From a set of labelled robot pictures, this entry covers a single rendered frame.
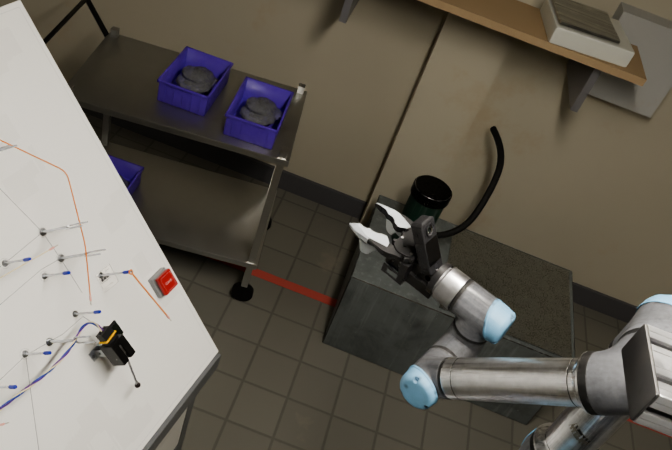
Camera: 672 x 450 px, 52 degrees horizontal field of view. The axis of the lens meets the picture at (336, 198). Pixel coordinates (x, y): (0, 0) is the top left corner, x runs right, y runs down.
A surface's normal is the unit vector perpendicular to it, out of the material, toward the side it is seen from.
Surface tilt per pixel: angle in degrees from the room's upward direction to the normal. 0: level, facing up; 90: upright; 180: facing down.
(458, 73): 90
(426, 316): 90
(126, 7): 90
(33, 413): 49
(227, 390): 0
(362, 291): 90
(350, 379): 0
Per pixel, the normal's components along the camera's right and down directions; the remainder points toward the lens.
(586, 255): -0.23, 0.57
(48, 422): 0.84, -0.14
